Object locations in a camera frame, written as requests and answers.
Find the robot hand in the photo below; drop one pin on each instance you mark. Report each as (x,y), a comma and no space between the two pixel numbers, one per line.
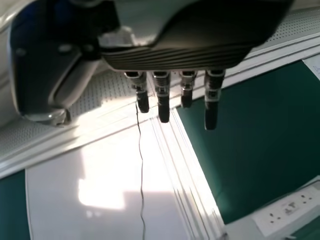
(175,37)

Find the white paper label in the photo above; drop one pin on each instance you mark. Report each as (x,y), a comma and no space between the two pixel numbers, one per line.
(313,70)

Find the white socket strip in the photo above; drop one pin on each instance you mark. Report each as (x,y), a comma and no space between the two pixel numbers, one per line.
(287,208)

